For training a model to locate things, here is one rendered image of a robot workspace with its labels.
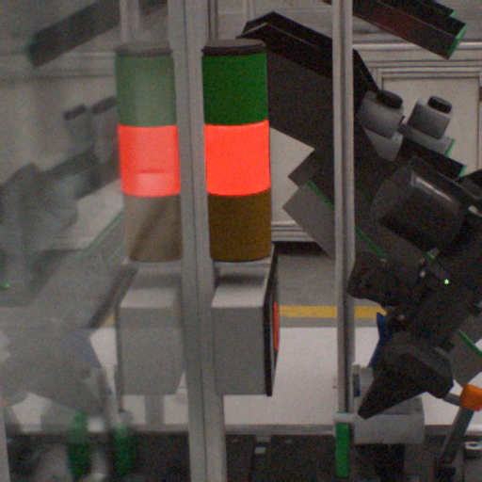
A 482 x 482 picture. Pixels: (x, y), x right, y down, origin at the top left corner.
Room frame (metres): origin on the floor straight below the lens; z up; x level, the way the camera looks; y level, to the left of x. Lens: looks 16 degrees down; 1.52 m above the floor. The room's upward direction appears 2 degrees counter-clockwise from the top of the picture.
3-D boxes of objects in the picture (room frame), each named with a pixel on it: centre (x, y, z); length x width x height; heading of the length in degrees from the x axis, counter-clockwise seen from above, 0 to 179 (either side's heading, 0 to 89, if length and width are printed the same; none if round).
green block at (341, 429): (1.05, -0.09, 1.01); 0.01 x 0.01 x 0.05; 85
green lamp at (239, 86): (0.89, 0.00, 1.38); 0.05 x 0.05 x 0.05
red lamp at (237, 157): (0.89, 0.00, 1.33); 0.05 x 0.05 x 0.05
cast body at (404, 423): (1.07, -0.12, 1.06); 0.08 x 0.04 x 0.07; 85
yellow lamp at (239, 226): (0.89, 0.00, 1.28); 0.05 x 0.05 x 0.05
